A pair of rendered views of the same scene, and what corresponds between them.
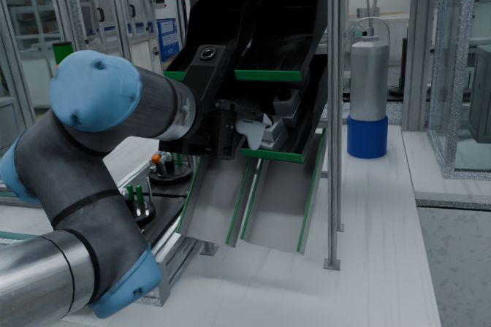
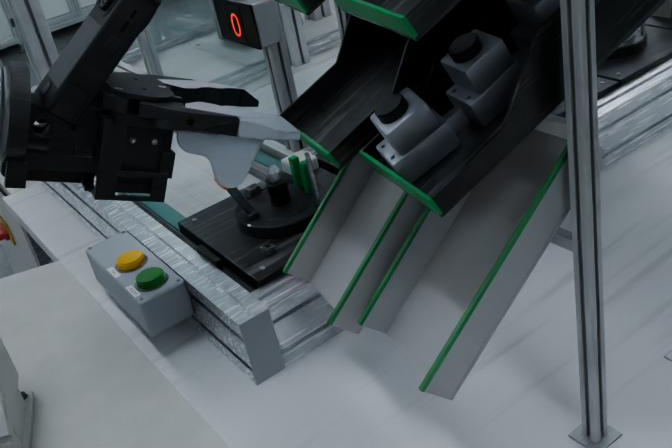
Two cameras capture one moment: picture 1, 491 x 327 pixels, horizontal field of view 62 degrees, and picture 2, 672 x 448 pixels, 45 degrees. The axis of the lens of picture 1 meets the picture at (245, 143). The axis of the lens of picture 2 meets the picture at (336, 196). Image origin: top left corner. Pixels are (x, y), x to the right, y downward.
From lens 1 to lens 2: 0.50 m
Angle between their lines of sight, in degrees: 39
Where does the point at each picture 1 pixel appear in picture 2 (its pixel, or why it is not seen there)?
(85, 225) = not seen: outside the picture
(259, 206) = (428, 268)
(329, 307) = not seen: outside the picture
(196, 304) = (305, 403)
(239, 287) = (389, 403)
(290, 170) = (502, 212)
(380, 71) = not seen: outside the picture
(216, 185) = (378, 201)
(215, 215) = (356, 261)
